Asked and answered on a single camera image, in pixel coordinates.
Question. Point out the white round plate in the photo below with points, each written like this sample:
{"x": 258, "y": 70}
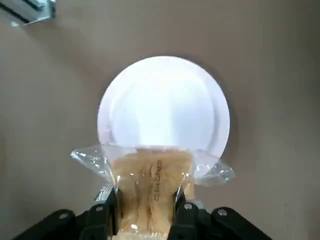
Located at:
{"x": 162, "y": 100}

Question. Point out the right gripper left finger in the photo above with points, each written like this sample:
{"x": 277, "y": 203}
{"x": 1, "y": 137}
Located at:
{"x": 100, "y": 220}

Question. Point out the aluminium frame post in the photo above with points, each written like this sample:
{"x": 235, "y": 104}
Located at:
{"x": 27, "y": 11}

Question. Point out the orange bread pack clear wrapper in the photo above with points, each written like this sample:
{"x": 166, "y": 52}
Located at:
{"x": 150, "y": 187}

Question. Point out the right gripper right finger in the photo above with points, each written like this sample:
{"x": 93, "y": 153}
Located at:
{"x": 190, "y": 220}

